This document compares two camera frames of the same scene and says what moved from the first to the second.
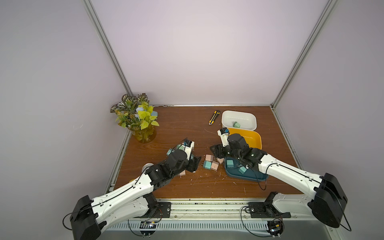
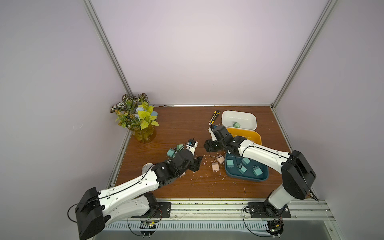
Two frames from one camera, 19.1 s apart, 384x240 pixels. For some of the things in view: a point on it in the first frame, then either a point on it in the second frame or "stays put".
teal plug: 207,165 → 257,170
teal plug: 230,163 stays put
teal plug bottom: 242,170 stays put
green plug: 236,124 stays put
